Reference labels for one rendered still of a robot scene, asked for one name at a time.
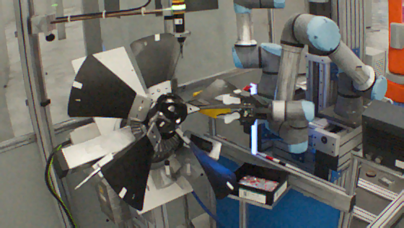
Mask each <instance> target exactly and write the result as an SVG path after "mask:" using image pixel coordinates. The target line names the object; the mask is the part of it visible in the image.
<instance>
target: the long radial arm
mask: <svg viewBox="0 0 404 228"><path fill-rule="evenodd" d="M133 140H135V138H134V135H133V133H132V132H131V127H130V126H128V127H125V128H122V129H119V130H115V131H112V132H110V133H106V134H104V135H101V136H98V137H96V138H93V139H90V140H88V141H85V142H80V143H78V144H75V145H73V146H70V147H68V148H64V149H62V151H63V153H64V156H65V158H66V161H67V162H68V165H69V171H68V174H67V175H66V176H70V175H73V174H74V173H78V172H81V171H82V170H87V169H89V168H91V167H92V165H95V164H97V162H99V161H100V160H101V159H102V158H103V157H104V156H106V155H107V154H109V153H111V154H112V155H113V154H114V153H116V152H117V151H118V150H121V149H122V148H123V147H124V146H125V145H127V144H128V143H130V142H131V141H133Z"/></svg>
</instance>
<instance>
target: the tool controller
mask: <svg viewBox="0 0 404 228"><path fill-rule="evenodd" d="M361 126H362V151H363V152H362V157H363V158H364V159H368V160H370V161H374V162H376V163H378V164H381V165H383V166H387V167H389V168H392V169H394V170H397V171H401V172H402V173H404V108H403V107H400V106H398V105H394V104H391V103H387V102H383V101H380V100H373V101H372V103H371V105H369V107H368V108H366V110H365V111H364V112H363V113H362V114H361Z"/></svg>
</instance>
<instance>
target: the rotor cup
mask: <svg viewBox="0 0 404 228"><path fill-rule="evenodd" d="M153 104H154V107H153V108H152V105H153ZM153 104H151V107H150V108H149V112H148V114H147V116H146V119H145V121H144V122H143V121H141V127H142V129H143V131H144V132H145V133H146V132H147V131H148V129H149V127H150V125H151V124H152V121H154V123H155V124H156V127H157V129H158V132H159V134H160V136H161V137H160V141H168V140H170V139H171V138H172V137H173V136H174V135H175V134H176V133H175V130H176V129H177V128H178V126H179V125H180V124H182V123H183V122H184V121H185V119H186V118H187V115H188V107H187V105H186V103H185V101H184V99H183V98H181V97H179V96H178V95H176V94H173V93H165V94H162V95H160V96H158V98H157V99H156V100H155V101H154V102H153ZM171 105H173V106H174V109H175V110H174V111H170V110H169V107H170V106H171ZM162 122H163V123H164V124H163V125H162V126H159V125H160V124H161V123H162Z"/></svg>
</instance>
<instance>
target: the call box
mask: <svg viewBox="0 0 404 228"><path fill-rule="evenodd" d="M201 91H202V90H201ZM201 91H199V92H201ZM199 92H194V93H193V97H194V96H196V95H197V94H198V93H199ZM199 112H200V113H203V114H204V115H207V116H211V117H212V118H218V117H216V115H218V114H220V113H230V112H231V109H209V110H200V111H199Z"/></svg>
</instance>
